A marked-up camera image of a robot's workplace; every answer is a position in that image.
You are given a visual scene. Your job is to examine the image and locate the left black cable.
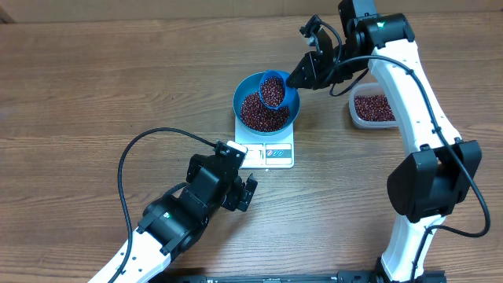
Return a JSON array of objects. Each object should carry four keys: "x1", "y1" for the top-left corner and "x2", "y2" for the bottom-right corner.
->
[{"x1": 108, "y1": 127, "x2": 219, "y2": 283}]

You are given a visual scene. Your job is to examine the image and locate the white digital kitchen scale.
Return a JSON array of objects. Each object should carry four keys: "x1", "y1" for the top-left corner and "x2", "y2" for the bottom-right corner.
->
[{"x1": 234, "y1": 119, "x2": 295, "y2": 169}]

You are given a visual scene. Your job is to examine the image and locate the blue plastic measuring scoop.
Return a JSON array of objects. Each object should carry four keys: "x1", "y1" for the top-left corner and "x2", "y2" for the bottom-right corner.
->
[{"x1": 259, "y1": 70, "x2": 297, "y2": 110}]

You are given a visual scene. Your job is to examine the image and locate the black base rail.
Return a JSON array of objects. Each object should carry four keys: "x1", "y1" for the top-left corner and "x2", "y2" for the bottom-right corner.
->
[{"x1": 151, "y1": 257, "x2": 447, "y2": 283}]

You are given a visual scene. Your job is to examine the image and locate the teal blue bowl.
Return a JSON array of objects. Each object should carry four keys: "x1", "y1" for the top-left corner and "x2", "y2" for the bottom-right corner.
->
[{"x1": 233, "y1": 72, "x2": 300, "y2": 135}]

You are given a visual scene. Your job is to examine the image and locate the red adzuki beans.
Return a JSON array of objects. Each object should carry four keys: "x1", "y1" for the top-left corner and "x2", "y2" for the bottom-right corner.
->
[{"x1": 240, "y1": 77, "x2": 395, "y2": 132}]

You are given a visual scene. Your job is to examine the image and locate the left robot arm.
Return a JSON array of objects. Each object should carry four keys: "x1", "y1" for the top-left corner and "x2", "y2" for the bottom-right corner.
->
[{"x1": 90, "y1": 147, "x2": 257, "y2": 283}]

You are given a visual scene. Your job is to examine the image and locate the clear plastic bean container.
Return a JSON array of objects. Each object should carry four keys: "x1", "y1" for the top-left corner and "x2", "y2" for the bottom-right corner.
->
[{"x1": 349, "y1": 83, "x2": 398, "y2": 130}]

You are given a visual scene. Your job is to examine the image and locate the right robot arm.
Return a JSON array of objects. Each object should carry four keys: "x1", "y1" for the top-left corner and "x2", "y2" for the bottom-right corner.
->
[{"x1": 286, "y1": 1, "x2": 482, "y2": 282}]

